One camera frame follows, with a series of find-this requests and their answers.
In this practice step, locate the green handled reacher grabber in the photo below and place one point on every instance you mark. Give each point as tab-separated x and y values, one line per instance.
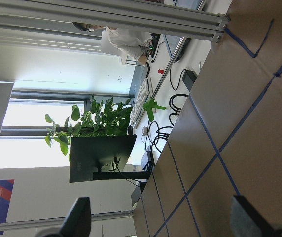
151	104

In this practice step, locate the aluminium frame post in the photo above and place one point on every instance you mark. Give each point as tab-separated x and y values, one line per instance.
129	14

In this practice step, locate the person in white hoodie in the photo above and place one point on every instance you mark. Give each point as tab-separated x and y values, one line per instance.
126	40

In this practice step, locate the black power adapter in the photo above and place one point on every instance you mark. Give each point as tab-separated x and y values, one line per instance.
189	77

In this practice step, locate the black computer monitor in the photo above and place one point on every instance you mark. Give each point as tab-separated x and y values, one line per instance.
102	158

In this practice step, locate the green potted plant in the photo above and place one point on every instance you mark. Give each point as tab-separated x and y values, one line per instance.
105	118

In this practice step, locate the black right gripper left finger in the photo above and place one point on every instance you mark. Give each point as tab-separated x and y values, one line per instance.
78	222

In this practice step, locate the white keyboard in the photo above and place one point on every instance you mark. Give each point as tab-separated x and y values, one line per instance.
143	95

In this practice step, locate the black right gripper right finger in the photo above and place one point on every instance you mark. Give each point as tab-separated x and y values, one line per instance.
246	221

